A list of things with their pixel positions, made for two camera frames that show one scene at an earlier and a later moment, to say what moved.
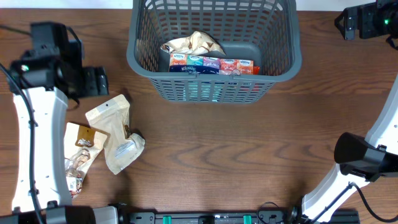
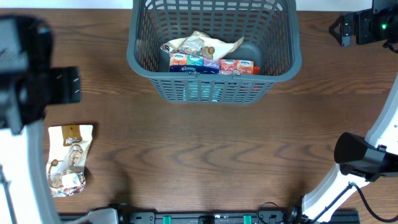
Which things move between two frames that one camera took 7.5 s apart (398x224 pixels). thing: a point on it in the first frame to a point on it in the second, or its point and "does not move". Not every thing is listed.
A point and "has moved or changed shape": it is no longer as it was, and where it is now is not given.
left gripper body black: x=89 y=83 to x=61 y=90
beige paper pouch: x=113 y=117 to x=201 y=43
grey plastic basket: x=266 y=31 does not move
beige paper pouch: x=196 y=43 does not move
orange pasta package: x=256 y=70 does not move
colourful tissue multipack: x=188 y=63 does not move
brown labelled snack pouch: x=82 y=144 has moved or changed shape
